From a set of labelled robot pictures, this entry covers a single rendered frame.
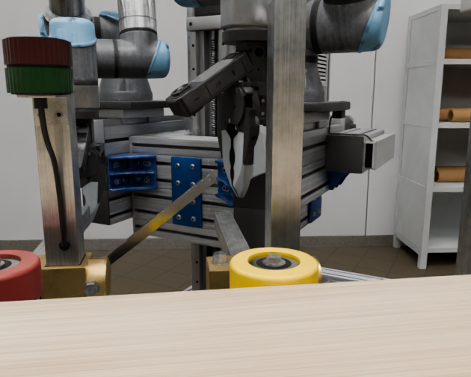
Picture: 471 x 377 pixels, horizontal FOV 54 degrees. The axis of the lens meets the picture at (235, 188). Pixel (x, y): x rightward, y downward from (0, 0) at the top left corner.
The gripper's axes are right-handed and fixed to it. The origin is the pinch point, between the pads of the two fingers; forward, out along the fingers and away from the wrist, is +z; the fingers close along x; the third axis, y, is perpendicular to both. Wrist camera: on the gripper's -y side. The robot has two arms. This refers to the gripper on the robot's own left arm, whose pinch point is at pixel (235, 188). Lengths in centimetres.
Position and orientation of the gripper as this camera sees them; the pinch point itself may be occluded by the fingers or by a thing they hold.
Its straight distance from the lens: 61.8
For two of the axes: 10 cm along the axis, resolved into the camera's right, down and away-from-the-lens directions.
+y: 8.8, -0.9, 4.6
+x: -4.7, -1.7, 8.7
